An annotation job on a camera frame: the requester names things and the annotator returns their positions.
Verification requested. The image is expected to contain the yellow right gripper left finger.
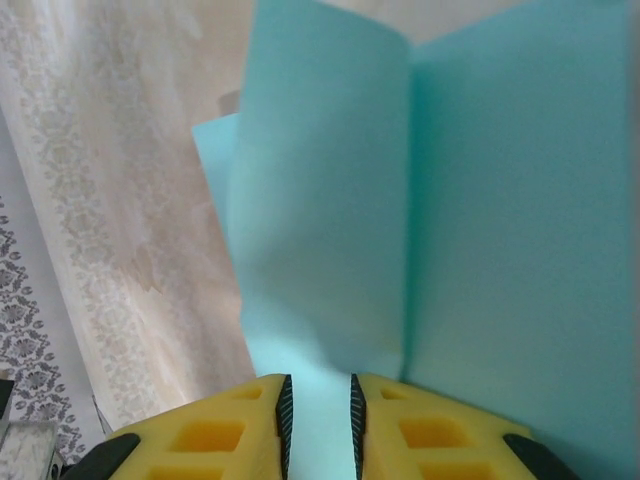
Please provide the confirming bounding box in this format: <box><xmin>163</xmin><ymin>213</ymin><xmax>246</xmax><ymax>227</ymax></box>
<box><xmin>84</xmin><ymin>373</ymin><xmax>295</xmax><ymax>480</ymax></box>

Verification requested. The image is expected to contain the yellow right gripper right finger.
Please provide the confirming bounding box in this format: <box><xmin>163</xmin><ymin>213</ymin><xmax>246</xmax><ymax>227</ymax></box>
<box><xmin>348</xmin><ymin>372</ymin><xmax>576</xmax><ymax>480</ymax></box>

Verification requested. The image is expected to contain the light blue cloth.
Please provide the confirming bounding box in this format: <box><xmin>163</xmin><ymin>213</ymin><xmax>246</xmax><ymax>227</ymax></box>
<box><xmin>191</xmin><ymin>0</ymin><xmax>635</xmax><ymax>480</ymax></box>

